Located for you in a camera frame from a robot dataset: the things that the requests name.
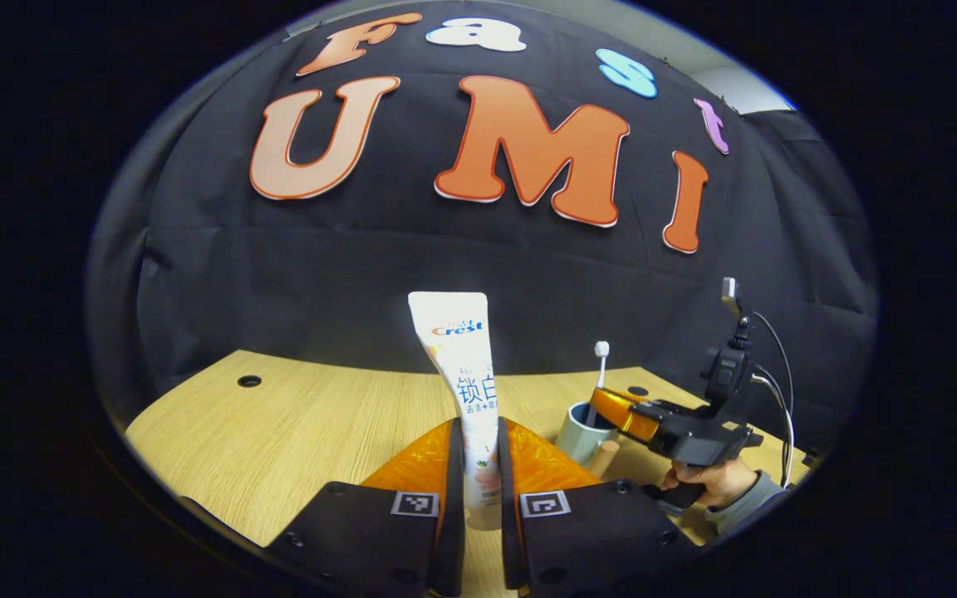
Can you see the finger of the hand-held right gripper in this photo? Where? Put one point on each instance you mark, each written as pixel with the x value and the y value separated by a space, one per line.
pixel 624 415

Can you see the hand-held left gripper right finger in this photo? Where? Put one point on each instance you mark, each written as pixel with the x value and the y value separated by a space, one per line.
pixel 508 515

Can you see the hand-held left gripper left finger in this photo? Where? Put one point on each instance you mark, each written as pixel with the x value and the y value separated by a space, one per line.
pixel 455 515

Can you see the white toothbrush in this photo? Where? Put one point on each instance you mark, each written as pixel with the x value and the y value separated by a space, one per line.
pixel 601 365

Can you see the white toothpaste tube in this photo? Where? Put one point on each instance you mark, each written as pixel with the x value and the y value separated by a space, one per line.
pixel 466 374

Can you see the wooden desktop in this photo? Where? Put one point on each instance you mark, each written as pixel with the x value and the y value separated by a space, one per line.
pixel 296 448

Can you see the black backdrop cloth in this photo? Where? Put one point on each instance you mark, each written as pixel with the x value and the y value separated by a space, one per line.
pixel 279 282

